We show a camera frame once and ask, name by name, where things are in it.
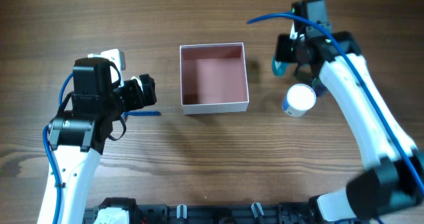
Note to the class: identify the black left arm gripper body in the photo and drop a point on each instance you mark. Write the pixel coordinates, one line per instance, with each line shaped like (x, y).
(146, 91)

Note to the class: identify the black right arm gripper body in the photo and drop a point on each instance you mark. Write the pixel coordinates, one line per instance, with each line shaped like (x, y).
(285, 48)

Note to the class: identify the blue disposable razor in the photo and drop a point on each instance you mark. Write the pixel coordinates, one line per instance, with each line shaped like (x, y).
(141, 114)

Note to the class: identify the blue mouthwash bottle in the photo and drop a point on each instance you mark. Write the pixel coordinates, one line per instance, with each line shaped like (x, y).
(279, 68)

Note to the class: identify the clear spray bottle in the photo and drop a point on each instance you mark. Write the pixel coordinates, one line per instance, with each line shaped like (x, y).
(318, 87)

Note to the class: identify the white-lidded round jar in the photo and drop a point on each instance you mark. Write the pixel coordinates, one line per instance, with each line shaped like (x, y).
(299, 99)

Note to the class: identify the green Dettol soap box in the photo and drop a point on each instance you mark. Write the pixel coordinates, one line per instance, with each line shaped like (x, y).
(118, 58)

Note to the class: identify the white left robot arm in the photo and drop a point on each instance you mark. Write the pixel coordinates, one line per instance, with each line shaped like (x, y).
(74, 140)

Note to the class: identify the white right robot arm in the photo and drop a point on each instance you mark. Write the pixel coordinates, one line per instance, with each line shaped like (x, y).
(392, 179)

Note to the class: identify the white box with pink interior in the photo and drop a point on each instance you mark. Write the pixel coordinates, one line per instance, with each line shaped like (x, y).
(213, 78)

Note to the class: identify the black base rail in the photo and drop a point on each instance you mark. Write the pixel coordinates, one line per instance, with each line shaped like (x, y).
(280, 213)

